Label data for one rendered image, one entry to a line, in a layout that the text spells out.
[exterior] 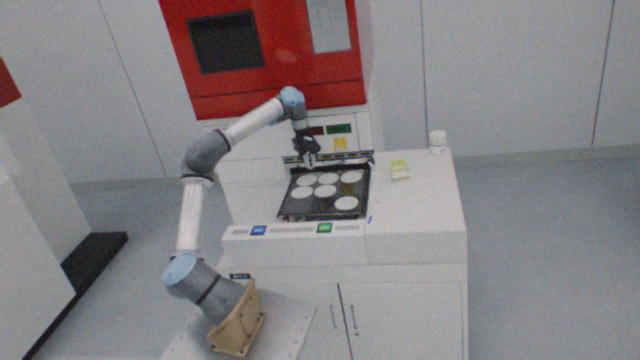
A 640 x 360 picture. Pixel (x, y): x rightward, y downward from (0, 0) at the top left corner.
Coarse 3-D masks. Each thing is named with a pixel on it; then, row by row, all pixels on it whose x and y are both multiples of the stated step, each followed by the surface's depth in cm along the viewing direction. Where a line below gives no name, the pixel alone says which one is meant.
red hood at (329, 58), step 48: (192, 0) 187; (240, 0) 184; (288, 0) 181; (336, 0) 177; (192, 48) 197; (240, 48) 194; (288, 48) 190; (336, 48) 187; (192, 96) 209; (240, 96) 205; (336, 96) 198
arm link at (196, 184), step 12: (192, 168) 160; (180, 180) 165; (192, 180) 162; (204, 180) 163; (192, 192) 161; (204, 192) 163; (192, 204) 160; (204, 204) 163; (180, 216) 160; (192, 216) 158; (204, 216) 162; (180, 228) 158; (192, 228) 157; (180, 240) 156; (192, 240) 156; (192, 252) 154; (168, 288) 151
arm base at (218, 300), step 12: (216, 276) 142; (216, 288) 139; (228, 288) 140; (240, 288) 142; (204, 300) 138; (216, 300) 138; (228, 300) 138; (204, 312) 140; (216, 312) 138; (228, 312) 137; (216, 324) 139
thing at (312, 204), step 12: (336, 180) 210; (360, 180) 207; (288, 192) 208; (312, 192) 204; (336, 192) 201; (348, 192) 200; (360, 192) 198; (288, 204) 199; (300, 204) 198; (312, 204) 196; (324, 204) 195; (360, 204) 190
